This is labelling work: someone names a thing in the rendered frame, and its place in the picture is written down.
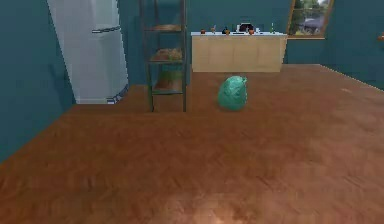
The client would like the dark metal shelf unit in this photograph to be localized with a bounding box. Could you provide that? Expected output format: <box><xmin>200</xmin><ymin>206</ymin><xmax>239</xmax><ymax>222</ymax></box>
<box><xmin>139</xmin><ymin>0</ymin><xmax>188</xmax><ymax>113</ymax></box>

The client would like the pale wooden counter cupboard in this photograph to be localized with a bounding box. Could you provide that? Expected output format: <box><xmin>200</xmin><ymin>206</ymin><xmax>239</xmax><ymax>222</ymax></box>
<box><xmin>190</xmin><ymin>31</ymin><xmax>288</xmax><ymax>74</ymax></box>

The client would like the white fridge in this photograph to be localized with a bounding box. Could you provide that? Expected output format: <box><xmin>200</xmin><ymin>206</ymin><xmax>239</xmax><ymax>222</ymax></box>
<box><xmin>46</xmin><ymin>0</ymin><xmax>130</xmax><ymax>105</ymax></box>

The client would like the wooden framed window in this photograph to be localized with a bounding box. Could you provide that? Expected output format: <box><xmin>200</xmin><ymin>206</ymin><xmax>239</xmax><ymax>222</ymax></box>
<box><xmin>286</xmin><ymin>0</ymin><xmax>335</xmax><ymax>41</ymax></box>

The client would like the green rubbish bag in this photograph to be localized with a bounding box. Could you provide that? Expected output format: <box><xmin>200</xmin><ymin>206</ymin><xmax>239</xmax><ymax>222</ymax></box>
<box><xmin>217</xmin><ymin>75</ymin><xmax>249</xmax><ymax>111</ymax></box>

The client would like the black and white kettle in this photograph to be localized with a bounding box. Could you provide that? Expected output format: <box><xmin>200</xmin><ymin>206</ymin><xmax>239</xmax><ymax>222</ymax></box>
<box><xmin>236</xmin><ymin>22</ymin><xmax>255</xmax><ymax>34</ymax></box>

